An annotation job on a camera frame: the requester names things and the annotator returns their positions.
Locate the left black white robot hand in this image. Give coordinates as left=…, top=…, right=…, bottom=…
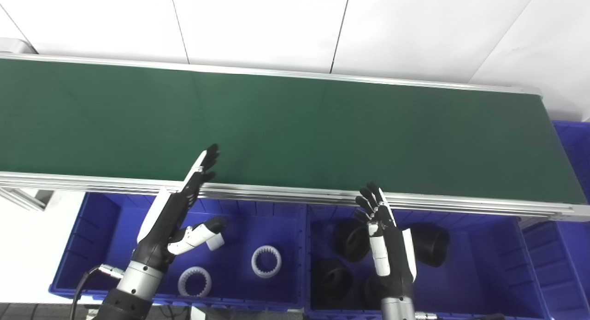
left=133, top=143, right=227, bottom=271

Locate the plain white plastic ring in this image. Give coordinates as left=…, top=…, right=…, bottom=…
left=206, top=231, right=226, bottom=252

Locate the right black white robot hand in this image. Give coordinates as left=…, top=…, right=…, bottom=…
left=354, top=182, right=418, bottom=299

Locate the aluminium conveyor leg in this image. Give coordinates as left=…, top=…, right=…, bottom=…
left=0, top=187, right=54, bottom=213

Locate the green conveyor belt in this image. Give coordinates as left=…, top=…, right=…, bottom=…
left=0, top=58, right=578, bottom=206
left=0, top=37, right=590, bottom=222

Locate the black cylindrical part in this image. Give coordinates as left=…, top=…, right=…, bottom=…
left=334, top=218, right=370, bottom=263
left=361, top=273, right=384, bottom=309
left=410, top=222, right=451, bottom=268
left=312, top=259, right=354, bottom=305

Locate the blue bin with black parts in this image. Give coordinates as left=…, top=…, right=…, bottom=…
left=304, top=204, right=552, bottom=320

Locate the empty blue bin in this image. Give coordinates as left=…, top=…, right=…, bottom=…
left=520, top=120, right=590, bottom=320

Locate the blue bin with white parts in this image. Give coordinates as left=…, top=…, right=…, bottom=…
left=48, top=192, right=307, bottom=312

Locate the white toothed gear ring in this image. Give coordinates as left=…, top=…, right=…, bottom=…
left=251, top=245, right=283, bottom=279
left=177, top=266, right=213, bottom=298

